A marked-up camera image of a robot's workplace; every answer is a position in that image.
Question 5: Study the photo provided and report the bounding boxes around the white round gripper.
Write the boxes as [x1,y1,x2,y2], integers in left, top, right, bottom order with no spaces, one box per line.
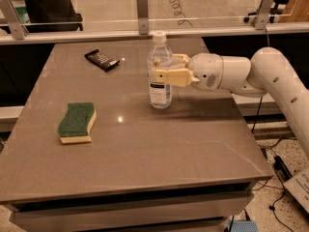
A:
[152,53,223,91]

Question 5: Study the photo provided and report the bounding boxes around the clear blue-label plastic bottle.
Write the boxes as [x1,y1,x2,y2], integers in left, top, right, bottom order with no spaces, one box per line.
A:
[147,31,173,109]

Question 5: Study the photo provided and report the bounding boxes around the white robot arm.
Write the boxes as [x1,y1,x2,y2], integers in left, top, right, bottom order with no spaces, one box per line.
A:
[150,47,309,157]

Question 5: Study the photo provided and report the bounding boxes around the black snack wrapper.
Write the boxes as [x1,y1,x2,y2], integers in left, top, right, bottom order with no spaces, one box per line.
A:
[84,49,120,72]

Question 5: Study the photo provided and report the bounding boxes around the green yellow sponge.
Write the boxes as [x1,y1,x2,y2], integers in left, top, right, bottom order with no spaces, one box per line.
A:
[58,102,97,144]

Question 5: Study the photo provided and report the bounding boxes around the far right office chair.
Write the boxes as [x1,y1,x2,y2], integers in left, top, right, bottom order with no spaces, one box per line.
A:
[243,0,289,25]

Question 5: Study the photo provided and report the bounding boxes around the black power adapter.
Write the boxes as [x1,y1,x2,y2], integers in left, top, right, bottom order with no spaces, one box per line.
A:
[274,156,292,180]

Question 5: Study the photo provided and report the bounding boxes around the grey cabinet drawers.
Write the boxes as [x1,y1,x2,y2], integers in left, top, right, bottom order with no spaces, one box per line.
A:
[10,184,253,232]

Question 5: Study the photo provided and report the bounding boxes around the white printed sign board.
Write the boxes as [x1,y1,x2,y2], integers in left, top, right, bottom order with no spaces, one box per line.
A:
[284,166,309,214]

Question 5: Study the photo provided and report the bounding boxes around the blue foot pedal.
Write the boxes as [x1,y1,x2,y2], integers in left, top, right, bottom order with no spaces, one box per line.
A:
[229,220,259,232]

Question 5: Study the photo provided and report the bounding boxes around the coiled black cable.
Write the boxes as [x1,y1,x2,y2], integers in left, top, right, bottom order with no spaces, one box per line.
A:
[161,0,194,28]

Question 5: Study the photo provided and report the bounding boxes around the centre metal glass bracket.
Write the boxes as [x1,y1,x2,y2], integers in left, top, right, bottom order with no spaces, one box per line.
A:
[136,0,149,35]

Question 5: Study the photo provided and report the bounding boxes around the metal glass bracket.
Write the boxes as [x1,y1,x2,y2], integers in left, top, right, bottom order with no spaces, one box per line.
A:
[253,0,274,30]
[0,0,28,40]
[136,0,149,35]

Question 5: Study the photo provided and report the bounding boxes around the right metal glass bracket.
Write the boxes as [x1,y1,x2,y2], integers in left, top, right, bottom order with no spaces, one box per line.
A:
[253,0,274,30]

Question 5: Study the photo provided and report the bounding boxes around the left metal glass bracket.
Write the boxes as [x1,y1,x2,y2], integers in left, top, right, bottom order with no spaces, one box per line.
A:
[0,0,28,40]

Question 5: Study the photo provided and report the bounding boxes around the black floor cable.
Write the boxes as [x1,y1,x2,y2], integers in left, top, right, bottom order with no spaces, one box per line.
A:
[250,177,295,232]

